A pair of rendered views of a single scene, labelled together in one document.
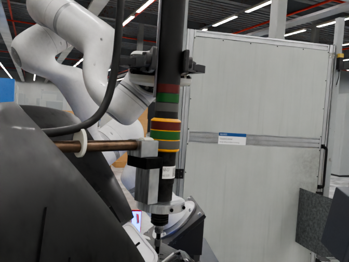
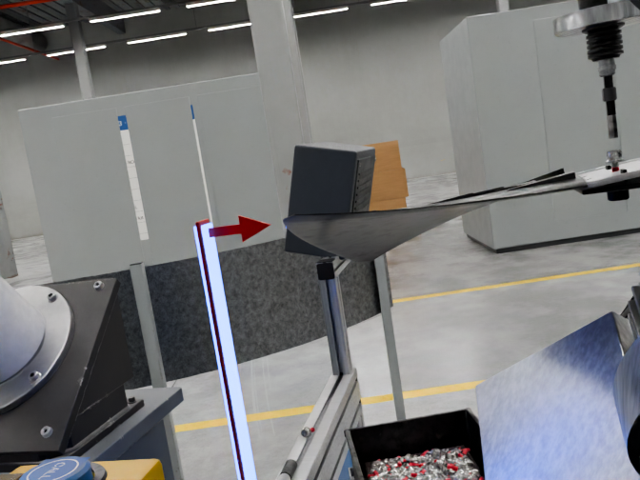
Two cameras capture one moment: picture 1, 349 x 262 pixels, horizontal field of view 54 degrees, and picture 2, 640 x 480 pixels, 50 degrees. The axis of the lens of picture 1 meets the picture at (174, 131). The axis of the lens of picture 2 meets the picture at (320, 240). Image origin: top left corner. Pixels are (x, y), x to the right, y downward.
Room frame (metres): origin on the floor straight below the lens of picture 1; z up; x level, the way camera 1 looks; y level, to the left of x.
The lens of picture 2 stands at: (0.49, 0.60, 1.24)
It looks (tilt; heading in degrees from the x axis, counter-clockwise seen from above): 7 degrees down; 294
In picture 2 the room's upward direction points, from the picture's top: 9 degrees counter-clockwise
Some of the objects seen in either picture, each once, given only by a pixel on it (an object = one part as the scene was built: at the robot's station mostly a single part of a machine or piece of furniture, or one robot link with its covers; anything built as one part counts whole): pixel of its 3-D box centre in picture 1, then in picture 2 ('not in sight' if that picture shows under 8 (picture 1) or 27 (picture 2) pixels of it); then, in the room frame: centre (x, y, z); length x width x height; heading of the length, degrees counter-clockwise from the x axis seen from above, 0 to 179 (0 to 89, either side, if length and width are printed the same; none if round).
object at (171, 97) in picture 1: (167, 97); not in sight; (0.49, 0.01, 1.45); 0.03 x 0.03 x 0.01
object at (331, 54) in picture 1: (335, 68); not in sight; (2.51, -1.13, 1.82); 0.09 x 0.04 x 0.23; 101
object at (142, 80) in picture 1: (157, 69); not in sight; (0.60, 0.04, 1.51); 0.11 x 0.10 x 0.07; 11
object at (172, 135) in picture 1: (164, 134); not in sight; (0.49, 0.01, 1.40); 0.04 x 0.04 x 0.01
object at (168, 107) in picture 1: (166, 107); not in sight; (0.49, 0.01, 1.44); 0.03 x 0.03 x 0.01
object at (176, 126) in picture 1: (165, 125); not in sight; (0.49, 0.01, 1.42); 0.04 x 0.04 x 0.01
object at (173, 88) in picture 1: (168, 89); not in sight; (0.49, 0.01, 1.47); 0.03 x 0.03 x 0.01
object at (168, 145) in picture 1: (164, 143); not in sight; (0.49, 0.01, 1.39); 0.04 x 0.04 x 0.01
